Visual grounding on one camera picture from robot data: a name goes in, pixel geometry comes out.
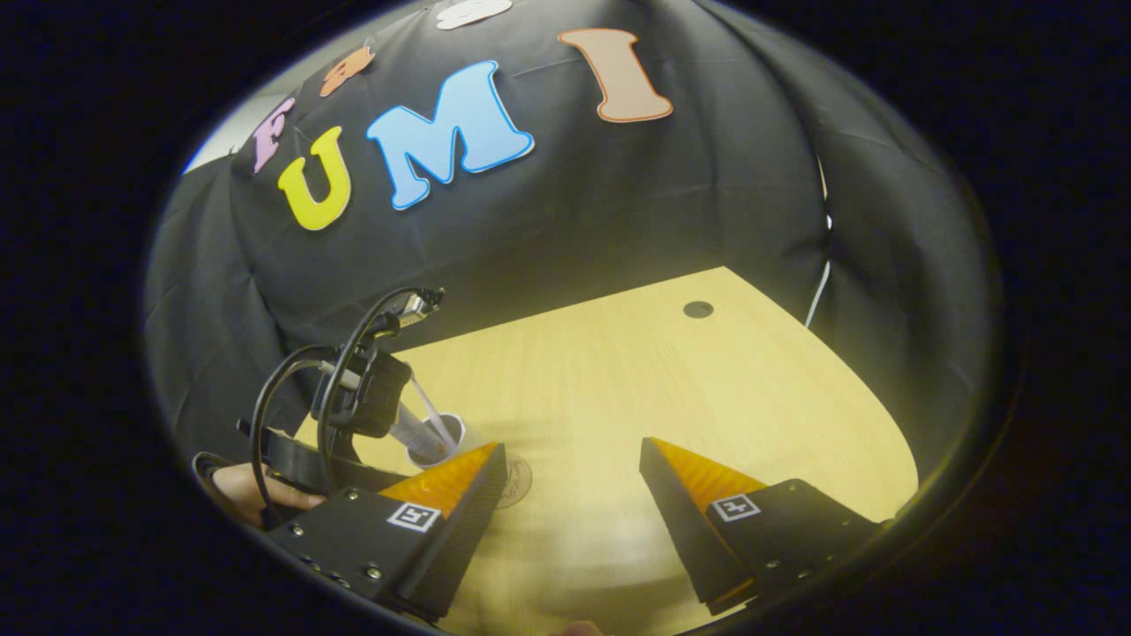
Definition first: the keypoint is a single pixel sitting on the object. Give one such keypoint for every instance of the white toothbrush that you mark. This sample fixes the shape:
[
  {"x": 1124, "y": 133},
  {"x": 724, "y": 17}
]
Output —
[{"x": 428, "y": 406}]

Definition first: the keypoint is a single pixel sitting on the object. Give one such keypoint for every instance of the black backdrop cloth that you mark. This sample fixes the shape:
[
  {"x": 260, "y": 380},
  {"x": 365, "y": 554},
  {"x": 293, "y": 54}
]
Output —
[{"x": 663, "y": 194}]

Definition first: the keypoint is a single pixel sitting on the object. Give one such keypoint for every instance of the white toothpaste tube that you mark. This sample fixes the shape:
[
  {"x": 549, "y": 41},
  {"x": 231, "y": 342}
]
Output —
[{"x": 411, "y": 428}]

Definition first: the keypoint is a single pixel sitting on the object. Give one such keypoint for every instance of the light wooden desktop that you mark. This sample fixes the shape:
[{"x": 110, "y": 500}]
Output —
[{"x": 663, "y": 389}]

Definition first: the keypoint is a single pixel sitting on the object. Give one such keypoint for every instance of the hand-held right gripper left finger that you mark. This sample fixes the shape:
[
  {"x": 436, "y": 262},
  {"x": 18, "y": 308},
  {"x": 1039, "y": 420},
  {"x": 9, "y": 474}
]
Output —
[{"x": 468, "y": 530}]

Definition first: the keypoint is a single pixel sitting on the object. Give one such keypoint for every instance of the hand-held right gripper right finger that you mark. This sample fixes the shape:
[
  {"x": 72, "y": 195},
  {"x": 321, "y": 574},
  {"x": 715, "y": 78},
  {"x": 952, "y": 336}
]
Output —
[{"x": 676, "y": 521}]

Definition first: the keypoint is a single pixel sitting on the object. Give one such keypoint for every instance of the clear cup with white rim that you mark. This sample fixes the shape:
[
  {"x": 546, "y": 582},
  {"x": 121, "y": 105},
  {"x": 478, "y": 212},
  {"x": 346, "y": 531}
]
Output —
[{"x": 451, "y": 437}]

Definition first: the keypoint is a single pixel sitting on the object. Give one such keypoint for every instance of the round brown coaster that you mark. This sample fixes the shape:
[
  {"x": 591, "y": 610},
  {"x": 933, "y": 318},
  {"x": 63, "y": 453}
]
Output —
[{"x": 517, "y": 481}]

